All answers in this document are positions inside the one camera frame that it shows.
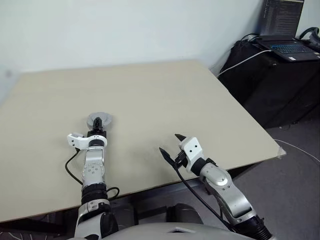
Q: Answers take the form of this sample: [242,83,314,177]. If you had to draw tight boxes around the silver robot torso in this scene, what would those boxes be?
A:
[66,220,241,240]

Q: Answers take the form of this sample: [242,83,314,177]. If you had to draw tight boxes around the black open laptop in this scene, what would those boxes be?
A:
[252,0,320,63]

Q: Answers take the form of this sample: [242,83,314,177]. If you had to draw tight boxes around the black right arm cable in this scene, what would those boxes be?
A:
[174,164,236,234]

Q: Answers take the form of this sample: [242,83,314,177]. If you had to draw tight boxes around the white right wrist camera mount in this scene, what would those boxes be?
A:
[177,136,207,174]

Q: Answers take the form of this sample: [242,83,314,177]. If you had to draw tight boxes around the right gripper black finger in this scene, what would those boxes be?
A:
[173,133,187,144]
[158,146,177,166]

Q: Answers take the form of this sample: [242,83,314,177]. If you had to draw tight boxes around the transparent round gear disc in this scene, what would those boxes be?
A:
[86,111,114,127]

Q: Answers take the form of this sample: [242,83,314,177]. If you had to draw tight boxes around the white laptop cable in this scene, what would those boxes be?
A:
[219,49,272,76]

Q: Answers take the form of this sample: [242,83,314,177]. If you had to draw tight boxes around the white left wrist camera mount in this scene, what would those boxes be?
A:
[66,132,109,151]

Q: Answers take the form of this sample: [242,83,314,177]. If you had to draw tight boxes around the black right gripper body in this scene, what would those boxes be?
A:
[173,149,190,169]

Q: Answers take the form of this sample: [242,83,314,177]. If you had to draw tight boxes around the white floor cable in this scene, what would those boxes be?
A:
[274,138,320,164]

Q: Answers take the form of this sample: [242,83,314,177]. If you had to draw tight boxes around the large black case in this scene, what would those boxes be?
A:
[218,39,320,130]

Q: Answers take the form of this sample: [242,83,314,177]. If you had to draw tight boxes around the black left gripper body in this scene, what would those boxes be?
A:
[90,127,109,140]

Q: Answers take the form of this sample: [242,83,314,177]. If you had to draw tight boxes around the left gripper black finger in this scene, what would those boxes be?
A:
[93,116,104,131]

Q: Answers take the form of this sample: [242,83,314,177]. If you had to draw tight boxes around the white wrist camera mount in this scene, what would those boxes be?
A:
[177,136,207,174]
[66,132,109,151]

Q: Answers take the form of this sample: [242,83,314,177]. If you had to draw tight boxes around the dark rounded shape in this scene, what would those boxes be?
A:
[165,203,204,226]

